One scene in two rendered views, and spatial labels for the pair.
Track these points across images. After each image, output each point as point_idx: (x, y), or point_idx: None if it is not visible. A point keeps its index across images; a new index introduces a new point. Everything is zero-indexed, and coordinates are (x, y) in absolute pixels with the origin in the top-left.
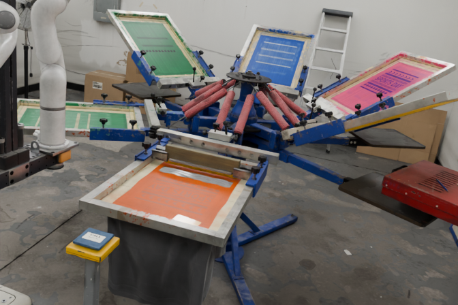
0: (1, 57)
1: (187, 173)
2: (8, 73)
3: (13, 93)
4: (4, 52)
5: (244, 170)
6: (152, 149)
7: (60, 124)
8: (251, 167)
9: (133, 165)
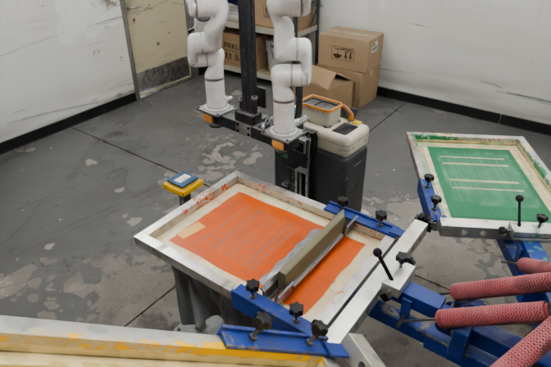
0: (205, 33)
1: None
2: (242, 52)
3: (247, 70)
4: (205, 30)
5: (266, 282)
6: (341, 210)
7: (275, 114)
8: (278, 295)
9: (311, 202)
